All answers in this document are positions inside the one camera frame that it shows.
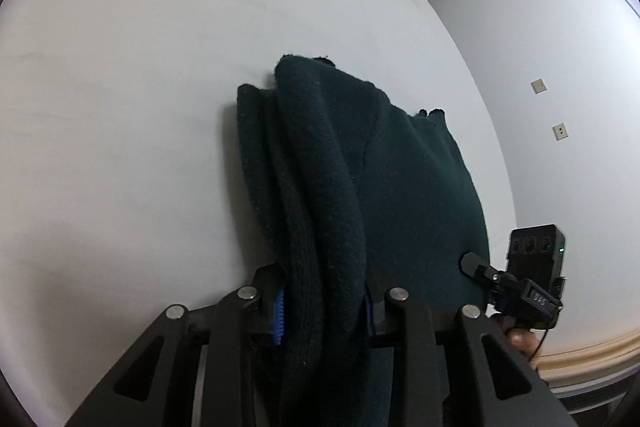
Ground dark green knit sweater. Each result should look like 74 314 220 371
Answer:
236 53 491 427

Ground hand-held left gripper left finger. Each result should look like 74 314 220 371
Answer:
65 263 288 427

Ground wooden bed frame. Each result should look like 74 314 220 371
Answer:
535 329 640 384

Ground white bed sheet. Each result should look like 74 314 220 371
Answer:
0 0 516 427

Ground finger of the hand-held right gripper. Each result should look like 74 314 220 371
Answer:
460 252 503 290

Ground person's right hand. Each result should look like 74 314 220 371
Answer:
506 328 542 373

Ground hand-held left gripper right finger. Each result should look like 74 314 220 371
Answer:
363 276 578 427

